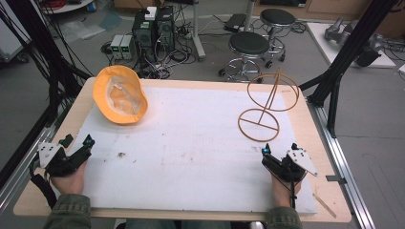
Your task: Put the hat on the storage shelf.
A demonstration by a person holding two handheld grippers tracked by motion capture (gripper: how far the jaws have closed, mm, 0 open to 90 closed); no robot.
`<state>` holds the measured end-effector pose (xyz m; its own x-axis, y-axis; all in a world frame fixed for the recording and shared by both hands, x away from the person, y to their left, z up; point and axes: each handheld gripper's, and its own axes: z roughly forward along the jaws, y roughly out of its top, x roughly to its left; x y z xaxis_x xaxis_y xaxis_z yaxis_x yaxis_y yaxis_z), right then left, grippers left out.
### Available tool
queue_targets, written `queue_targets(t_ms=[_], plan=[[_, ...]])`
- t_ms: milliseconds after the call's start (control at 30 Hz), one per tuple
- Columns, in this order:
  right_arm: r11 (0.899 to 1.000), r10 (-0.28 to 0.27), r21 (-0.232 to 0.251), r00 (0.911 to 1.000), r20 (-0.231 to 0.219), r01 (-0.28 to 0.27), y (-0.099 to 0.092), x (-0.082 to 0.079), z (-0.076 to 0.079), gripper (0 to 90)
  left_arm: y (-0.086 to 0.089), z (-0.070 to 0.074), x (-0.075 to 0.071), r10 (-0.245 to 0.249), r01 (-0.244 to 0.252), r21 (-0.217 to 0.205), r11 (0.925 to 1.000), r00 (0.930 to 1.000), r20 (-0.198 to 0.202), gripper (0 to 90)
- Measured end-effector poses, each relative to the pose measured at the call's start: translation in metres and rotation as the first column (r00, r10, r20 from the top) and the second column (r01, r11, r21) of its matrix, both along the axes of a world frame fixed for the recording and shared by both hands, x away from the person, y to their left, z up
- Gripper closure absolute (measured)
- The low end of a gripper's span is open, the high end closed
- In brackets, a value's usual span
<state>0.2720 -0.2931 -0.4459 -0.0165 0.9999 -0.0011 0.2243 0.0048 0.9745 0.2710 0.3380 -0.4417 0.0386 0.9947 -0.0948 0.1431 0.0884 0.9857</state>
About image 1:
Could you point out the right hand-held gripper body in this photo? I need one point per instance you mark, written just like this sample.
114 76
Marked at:
286 168

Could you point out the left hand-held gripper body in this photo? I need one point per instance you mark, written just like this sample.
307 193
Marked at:
55 162

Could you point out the yellow hat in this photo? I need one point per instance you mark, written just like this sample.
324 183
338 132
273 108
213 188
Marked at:
119 94

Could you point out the person's right hand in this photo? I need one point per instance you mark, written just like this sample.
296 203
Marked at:
281 191

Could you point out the person's left hand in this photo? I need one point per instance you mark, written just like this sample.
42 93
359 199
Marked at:
70 183

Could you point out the grey tape piece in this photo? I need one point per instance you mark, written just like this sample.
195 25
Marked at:
336 179

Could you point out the wooden stick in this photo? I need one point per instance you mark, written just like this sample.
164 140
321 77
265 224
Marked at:
324 205

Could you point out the white foam mat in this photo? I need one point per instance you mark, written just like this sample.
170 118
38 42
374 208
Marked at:
191 149

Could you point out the grey power supply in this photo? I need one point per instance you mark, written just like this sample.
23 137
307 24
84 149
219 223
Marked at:
116 46
127 46

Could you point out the white platform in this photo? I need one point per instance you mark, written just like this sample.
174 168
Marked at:
331 51

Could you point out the black round stool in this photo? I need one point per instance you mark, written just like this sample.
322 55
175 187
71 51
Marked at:
248 47
277 19

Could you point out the black computer tower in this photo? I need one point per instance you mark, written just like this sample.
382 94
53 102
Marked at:
165 28
144 35

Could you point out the black flat device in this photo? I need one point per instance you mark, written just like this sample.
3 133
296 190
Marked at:
235 22

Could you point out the grey table leg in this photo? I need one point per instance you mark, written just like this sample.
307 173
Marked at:
197 31

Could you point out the white box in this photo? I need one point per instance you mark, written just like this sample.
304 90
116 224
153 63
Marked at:
151 13

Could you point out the aluminium rail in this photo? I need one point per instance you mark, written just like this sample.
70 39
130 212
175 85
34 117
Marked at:
342 162
22 168

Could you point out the black metal frame post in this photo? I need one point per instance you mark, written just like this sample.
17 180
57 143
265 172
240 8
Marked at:
347 54
41 47

